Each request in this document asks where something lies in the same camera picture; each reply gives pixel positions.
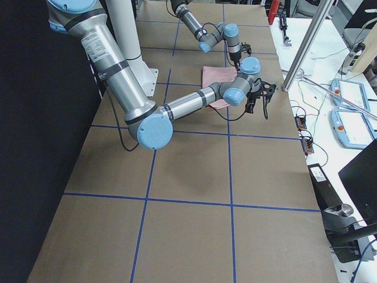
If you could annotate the black camera stand clamp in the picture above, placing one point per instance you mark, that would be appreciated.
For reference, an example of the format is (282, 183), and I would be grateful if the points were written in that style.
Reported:
(347, 237)

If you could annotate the lower blue teach pendant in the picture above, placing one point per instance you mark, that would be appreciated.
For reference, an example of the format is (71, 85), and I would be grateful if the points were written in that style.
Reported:
(352, 129)

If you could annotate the orange connector board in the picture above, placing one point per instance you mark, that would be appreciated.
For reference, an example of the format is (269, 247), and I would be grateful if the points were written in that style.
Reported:
(307, 145)
(300, 123)

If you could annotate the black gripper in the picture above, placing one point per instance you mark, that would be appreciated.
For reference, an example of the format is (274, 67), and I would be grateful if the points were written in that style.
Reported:
(253, 98)
(234, 57)

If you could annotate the aluminium frame post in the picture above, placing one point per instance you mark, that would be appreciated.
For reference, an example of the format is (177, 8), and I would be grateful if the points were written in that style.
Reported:
(308, 40)

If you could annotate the blue teach pendant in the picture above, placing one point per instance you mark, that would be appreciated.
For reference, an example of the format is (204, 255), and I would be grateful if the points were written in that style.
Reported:
(352, 91)
(352, 129)

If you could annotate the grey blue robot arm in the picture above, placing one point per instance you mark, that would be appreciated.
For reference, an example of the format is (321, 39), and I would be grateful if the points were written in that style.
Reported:
(206, 29)
(108, 33)

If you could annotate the lower orange connector board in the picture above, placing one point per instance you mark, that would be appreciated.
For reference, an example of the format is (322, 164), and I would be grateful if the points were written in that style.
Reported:
(307, 145)

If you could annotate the black monitor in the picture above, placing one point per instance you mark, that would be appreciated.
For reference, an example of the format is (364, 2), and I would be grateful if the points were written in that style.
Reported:
(359, 179)

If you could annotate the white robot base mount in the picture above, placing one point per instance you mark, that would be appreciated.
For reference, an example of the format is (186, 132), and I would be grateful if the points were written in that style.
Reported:
(123, 21)

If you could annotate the upper blue teach pendant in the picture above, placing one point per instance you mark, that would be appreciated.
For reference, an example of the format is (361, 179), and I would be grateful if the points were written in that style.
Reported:
(352, 91)

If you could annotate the upper orange connector board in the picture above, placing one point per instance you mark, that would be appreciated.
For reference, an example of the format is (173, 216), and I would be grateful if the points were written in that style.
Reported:
(300, 123)

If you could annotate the black power box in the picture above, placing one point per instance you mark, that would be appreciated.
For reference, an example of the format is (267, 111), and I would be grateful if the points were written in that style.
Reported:
(325, 193)

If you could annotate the pink Snoopy t-shirt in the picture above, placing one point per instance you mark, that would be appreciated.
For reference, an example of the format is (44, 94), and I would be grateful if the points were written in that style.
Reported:
(217, 74)

